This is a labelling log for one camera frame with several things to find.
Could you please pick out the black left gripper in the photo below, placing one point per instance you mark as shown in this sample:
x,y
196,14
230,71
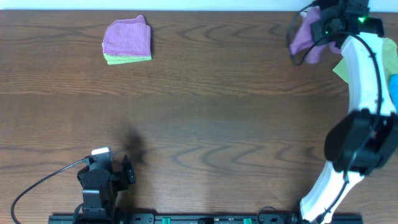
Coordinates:
x,y
125,173

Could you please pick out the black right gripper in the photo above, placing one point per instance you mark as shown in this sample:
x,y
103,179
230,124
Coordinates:
x,y
319,26

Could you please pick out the purple microfiber cloth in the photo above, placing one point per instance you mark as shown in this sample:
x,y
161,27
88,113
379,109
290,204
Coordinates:
x,y
303,38

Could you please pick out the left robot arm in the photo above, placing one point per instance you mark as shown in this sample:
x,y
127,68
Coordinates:
x,y
101,186

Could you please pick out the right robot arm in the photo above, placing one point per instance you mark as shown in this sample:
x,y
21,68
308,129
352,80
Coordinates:
x,y
366,138

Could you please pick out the crumpled green cloth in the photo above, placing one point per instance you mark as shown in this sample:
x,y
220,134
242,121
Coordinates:
x,y
389,57

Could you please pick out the folded green cloth under stack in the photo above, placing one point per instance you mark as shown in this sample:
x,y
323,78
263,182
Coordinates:
x,y
124,59

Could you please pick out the folded purple cloth on stack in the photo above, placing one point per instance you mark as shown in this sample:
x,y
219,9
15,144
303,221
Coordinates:
x,y
128,37

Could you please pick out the blue object at edge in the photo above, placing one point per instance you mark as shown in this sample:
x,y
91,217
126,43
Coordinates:
x,y
393,89

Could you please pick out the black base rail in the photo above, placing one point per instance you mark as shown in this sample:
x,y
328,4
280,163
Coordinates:
x,y
148,218

